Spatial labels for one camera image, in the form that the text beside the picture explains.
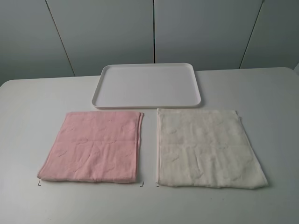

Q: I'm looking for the cream white towel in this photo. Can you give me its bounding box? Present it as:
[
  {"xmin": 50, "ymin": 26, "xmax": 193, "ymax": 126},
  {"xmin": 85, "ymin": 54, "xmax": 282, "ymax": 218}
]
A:
[{"xmin": 157, "ymin": 108, "xmax": 268, "ymax": 189}]

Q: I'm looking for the pink towel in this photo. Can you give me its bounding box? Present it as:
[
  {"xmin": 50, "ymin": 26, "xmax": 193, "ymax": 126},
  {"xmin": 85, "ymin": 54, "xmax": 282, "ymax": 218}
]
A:
[{"xmin": 37, "ymin": 111, "xmax": 144, "ymax": 183}]

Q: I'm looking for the white rectangular plastic tray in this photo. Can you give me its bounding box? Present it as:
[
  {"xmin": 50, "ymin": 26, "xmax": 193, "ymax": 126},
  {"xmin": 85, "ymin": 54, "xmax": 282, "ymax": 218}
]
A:
[{"xmin": 92, "ymin": 63, "xmax": 201, "ymax": 109}]

